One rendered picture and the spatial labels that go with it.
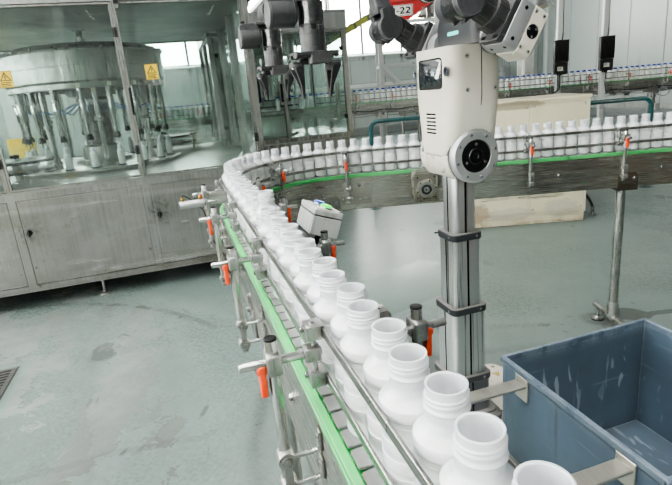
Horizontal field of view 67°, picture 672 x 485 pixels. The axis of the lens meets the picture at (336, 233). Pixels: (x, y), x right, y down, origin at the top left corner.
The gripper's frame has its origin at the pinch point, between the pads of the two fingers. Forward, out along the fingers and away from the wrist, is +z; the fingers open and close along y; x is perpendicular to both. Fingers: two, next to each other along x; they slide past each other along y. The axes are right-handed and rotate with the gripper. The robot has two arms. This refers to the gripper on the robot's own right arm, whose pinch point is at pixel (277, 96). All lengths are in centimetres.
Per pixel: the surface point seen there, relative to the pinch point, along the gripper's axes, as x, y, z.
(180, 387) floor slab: -87, 48, 141
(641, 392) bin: 97, -44, 60
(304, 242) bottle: 79, 15, 24
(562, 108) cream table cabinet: -226, -311, 29
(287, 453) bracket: 103, 26, 46
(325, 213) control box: 39.5, -0.8, 29.5
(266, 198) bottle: 46, 15, 22
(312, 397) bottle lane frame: 100, 21, 41
